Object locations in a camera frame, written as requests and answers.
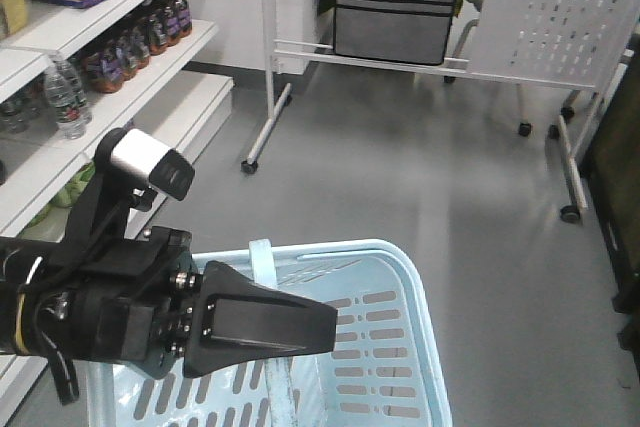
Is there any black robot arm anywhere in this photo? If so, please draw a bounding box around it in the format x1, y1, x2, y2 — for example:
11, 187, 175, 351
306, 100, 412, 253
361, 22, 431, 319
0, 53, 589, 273
1, 227, 337, 404

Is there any grey fabric storage box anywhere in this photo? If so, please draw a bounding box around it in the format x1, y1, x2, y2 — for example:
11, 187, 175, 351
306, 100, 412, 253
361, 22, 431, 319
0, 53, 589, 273
333, 0, 457, 66

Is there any white metal shelf unit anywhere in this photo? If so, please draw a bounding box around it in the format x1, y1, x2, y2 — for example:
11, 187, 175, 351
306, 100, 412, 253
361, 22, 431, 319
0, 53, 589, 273
0, 0, 236, 427

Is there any brown juice bottle purple label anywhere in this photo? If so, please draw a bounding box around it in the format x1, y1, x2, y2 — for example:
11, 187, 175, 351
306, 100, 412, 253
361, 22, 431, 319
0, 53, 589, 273
164, 0, 193, 45
82, 48, 124, 94

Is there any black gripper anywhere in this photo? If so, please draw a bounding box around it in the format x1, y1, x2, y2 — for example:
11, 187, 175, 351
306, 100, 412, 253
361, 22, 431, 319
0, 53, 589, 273
64, 226, 338, 378

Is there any light blue plastic basket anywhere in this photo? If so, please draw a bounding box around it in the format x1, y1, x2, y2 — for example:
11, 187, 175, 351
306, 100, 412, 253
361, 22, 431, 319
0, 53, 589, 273
86, 239, 453, 426

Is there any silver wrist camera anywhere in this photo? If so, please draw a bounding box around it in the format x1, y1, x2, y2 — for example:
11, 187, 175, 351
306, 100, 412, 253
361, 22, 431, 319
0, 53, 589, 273
94, 128, 195, 201

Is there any white metal rolling rack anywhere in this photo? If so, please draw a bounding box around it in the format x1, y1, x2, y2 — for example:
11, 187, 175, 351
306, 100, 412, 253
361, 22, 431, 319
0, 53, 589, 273
241, 0, 639, 222

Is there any clear water bottle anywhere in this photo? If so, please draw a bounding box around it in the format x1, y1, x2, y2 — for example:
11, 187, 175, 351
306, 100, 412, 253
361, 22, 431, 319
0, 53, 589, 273
43, 56, 93, 140

